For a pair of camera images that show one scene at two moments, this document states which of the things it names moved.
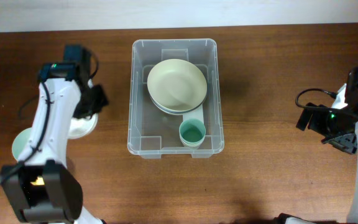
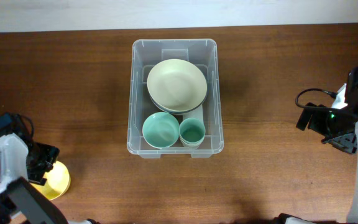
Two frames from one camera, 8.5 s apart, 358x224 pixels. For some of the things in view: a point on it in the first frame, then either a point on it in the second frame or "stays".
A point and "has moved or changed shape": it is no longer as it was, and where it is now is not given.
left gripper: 103,101 to 36,176
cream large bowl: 177,84 stays
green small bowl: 20,143 has moved or changed shape
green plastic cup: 192,131 stays
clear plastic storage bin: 153,132 stays
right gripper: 348,144 stays
